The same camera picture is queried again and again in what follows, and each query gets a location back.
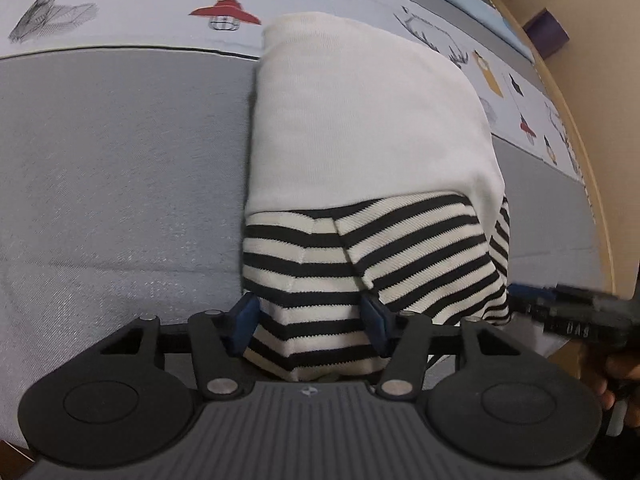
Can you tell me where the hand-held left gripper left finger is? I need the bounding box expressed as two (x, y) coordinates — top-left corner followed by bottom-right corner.
(102, 291), (261, 402)

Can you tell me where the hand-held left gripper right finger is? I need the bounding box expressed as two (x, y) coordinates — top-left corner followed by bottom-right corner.
(360, 293), (543, 402)

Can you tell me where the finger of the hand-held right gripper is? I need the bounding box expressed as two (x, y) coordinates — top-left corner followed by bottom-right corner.
(507, 282), (616, 312)

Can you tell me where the black white striped shirt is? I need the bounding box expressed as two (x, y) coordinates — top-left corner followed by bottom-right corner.
(240, 12), (513, 383)

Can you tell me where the person's right hand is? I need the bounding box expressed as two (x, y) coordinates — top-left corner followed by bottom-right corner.
(590, 346), (634, 434)

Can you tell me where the grey printed bed sheet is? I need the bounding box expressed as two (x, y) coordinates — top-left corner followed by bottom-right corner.
(0, 0), (606, 451)

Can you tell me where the purple box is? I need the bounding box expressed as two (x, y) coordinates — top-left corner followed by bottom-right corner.
(522, 10), (571, 59)

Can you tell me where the wooden bed frame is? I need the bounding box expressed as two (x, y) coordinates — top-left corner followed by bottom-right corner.
(450, 0), (640, 303)

